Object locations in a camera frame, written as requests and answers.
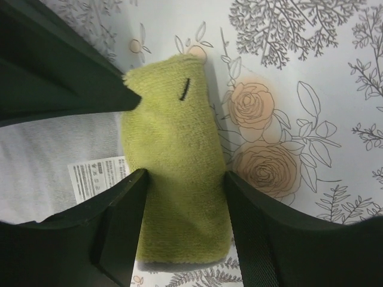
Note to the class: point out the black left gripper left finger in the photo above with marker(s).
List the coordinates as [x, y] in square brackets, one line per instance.
[91, 244]

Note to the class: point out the yellow and grey cloths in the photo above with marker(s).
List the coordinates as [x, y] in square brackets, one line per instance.
[171, 134]

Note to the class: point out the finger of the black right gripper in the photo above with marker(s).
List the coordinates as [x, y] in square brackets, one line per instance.
[48, 70]

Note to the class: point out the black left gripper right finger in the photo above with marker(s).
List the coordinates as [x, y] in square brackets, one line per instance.
[280, 246]

